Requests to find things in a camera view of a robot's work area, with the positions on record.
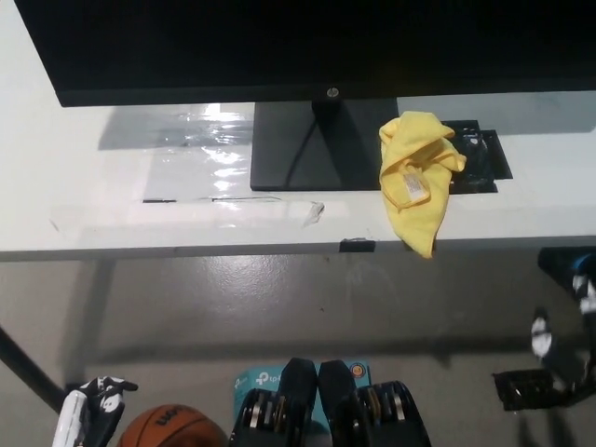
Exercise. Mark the teal TP-Link box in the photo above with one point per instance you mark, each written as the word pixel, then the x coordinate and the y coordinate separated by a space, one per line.
pixel 261 379

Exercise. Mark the yellow microfiber cloth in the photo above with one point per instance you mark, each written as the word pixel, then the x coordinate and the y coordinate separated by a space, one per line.
pixel 414 158

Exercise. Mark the black HP monitor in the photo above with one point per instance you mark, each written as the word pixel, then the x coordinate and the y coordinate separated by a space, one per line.
pixel 186 46

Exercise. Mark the clear plastic film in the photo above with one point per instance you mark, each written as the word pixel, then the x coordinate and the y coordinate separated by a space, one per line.
pixel 205 135

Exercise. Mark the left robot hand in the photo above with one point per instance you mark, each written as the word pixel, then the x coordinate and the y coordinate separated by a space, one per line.
pixel 109 405

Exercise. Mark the black and blue object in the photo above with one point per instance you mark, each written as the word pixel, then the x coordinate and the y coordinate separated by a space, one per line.
pixel 559 263

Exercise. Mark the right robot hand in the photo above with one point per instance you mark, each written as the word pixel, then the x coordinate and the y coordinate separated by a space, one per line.
pixel 542 337

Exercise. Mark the black robot body blocks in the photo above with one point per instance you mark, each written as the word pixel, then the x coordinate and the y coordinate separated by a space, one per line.
pixel 335 410

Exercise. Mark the orange basketball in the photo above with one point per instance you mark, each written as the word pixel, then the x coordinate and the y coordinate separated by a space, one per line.
pixel 172 426

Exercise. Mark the black tape piece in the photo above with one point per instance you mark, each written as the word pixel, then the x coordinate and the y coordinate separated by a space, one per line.
pixel 357 246

